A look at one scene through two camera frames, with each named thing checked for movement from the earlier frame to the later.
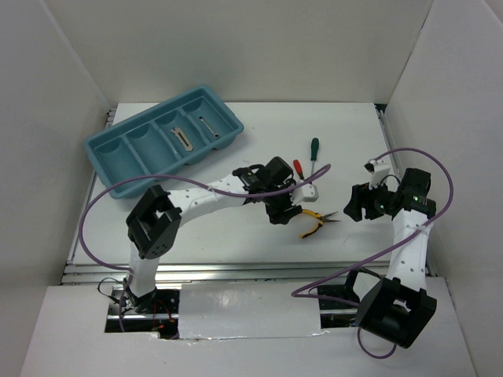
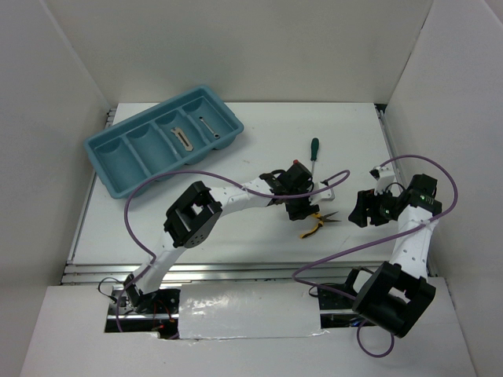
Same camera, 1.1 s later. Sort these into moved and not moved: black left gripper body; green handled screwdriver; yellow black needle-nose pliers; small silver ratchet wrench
Moved: black left gripper body
Not moved: small silver ratchet wrench; green handled screwdriver; yellow black needle-nose pliers
